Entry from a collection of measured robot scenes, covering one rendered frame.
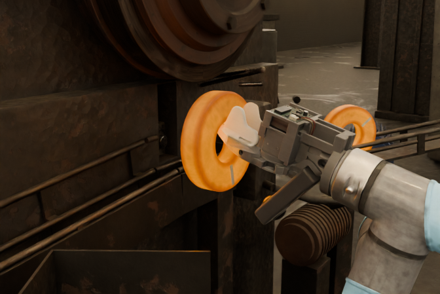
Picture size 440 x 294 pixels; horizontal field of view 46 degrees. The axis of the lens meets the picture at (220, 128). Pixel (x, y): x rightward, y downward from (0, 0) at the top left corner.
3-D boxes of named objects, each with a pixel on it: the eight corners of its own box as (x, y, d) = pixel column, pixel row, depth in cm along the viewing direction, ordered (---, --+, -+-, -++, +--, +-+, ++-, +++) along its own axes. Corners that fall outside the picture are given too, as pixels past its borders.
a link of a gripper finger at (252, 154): (241, 130, 76) (290, 153, 72) (238, 141, 77) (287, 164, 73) (222, 137, 73) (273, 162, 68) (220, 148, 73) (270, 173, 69)
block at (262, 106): (220, 194, 131) (220, 101, 126) (238, 186, 138) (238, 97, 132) (255, 203, 125) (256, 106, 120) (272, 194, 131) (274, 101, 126)
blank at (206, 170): (171, 105, 72) (190, 107, 70) (234, 79, 83) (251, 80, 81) (186, 205, 76) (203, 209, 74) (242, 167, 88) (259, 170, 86)
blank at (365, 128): (338, 173, 137) (344, 176, 134) (308, 131, 132) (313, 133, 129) (379, 134, 139) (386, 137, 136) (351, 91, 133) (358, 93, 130)
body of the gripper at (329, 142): (287, 100, 75) (364, 131, 69) (273, 152, 78) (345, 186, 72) (260, 109, 69) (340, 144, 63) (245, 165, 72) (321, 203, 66)
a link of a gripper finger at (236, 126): (220, 93, 77) (272, 115, 72) (213, 129, 79) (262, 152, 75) (207, 96, 75) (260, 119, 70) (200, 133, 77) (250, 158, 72)
